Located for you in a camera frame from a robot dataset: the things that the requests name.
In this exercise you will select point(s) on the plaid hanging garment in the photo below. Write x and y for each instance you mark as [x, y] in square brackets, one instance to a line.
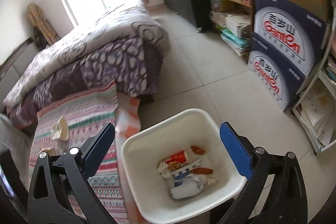
[38, 20]

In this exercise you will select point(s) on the grey bed headboard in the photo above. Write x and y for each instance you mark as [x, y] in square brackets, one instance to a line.
[16, 64]

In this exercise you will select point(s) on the white plastic trash bin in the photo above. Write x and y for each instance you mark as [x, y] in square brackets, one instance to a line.
[150, 186]

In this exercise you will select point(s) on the white cartoon print duvet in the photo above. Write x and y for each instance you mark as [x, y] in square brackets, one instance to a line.
[131, 19]

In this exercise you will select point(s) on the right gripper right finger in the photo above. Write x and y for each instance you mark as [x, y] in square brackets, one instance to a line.
[274, 192]

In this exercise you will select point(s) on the black storage ottoman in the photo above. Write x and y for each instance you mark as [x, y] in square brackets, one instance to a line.
[196, 12]

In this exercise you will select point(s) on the white shelf with papers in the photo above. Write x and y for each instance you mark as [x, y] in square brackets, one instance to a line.
[315, 108]

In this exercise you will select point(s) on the ganten water box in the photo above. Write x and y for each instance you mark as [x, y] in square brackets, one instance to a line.
[280, 77]
[292, 30]

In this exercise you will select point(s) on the red snack wrapper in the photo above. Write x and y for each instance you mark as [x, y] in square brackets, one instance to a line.
[174, 161]

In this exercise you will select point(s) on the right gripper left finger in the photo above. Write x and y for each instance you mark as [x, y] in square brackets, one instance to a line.
[59, 188]

